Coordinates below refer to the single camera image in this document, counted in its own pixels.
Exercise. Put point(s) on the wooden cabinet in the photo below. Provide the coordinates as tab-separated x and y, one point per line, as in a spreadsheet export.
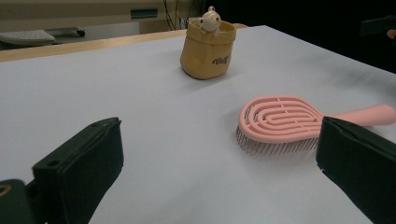
62	12

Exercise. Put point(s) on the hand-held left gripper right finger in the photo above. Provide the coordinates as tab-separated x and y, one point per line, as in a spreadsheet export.
361	168

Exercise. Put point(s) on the small wooden holder cup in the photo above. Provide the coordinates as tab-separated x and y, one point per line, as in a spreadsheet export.
202	59

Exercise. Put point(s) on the pink hairbrush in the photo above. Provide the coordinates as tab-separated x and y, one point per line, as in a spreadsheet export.
367	115

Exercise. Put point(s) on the wooden table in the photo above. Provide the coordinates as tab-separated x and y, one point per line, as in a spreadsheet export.
93	43

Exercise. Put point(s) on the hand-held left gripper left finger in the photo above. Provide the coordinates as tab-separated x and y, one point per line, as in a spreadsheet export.
77	174

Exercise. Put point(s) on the black curtain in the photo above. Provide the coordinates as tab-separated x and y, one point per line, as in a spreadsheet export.
311	18

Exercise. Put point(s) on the grey chair base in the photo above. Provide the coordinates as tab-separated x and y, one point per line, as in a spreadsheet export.
25	36

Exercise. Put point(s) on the white bear figurine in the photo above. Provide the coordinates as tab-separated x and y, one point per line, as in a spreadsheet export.
211	21

